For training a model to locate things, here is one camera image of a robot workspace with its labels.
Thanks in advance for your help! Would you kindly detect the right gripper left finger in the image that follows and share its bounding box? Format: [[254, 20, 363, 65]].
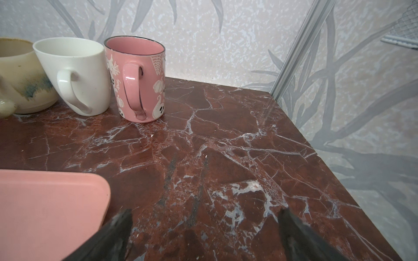
[[65, 209, 133, 261]]

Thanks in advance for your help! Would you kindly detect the cream speckled squat mug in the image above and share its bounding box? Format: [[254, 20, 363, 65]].
[[1, 38, 59, 119]]

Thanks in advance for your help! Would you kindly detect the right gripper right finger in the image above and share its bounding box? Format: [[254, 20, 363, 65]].
[[278, 208, 348, 261]]

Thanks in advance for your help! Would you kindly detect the pink plastic tray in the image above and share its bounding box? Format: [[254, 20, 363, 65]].
[[1, 170, 111, 261]]

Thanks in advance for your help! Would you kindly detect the pink ghost pattern mug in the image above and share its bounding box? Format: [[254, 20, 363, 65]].
[[104, 36, 165, 124]]

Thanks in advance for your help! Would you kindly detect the white ceramic mug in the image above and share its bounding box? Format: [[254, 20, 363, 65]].
[[33, 37, 112, 116]]

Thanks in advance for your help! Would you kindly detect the white wire mesh basket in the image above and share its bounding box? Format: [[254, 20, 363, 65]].
[[381, 0, 418, 51]]

